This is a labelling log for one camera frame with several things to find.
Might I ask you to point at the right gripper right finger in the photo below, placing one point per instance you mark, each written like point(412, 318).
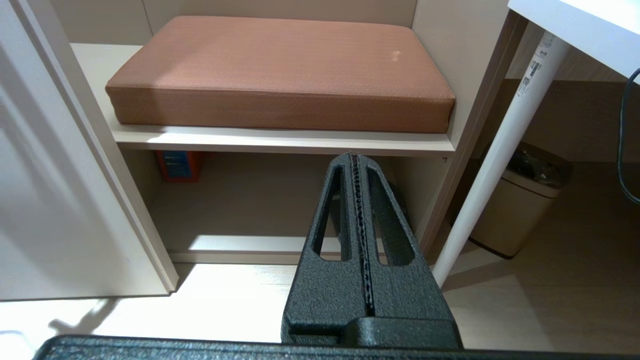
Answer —
point(405, 290)

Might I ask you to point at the white door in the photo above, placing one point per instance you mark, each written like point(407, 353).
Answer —
point(55, 190)

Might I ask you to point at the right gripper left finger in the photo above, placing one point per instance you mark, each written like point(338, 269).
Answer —
point(325, 290)

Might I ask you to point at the orange and blue box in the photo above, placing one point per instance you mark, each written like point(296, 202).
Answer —
point(179, 166)

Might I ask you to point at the beige trash bin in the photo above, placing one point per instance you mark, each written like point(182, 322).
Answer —
point(520, 210)

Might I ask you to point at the white table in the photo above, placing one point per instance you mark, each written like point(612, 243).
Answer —
point(510, 140)

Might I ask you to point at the brown seat cushion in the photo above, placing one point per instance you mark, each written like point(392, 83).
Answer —
point(280, 70)

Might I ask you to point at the beige shelf bench unit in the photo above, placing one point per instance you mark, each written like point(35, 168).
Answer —
point(300, 145)

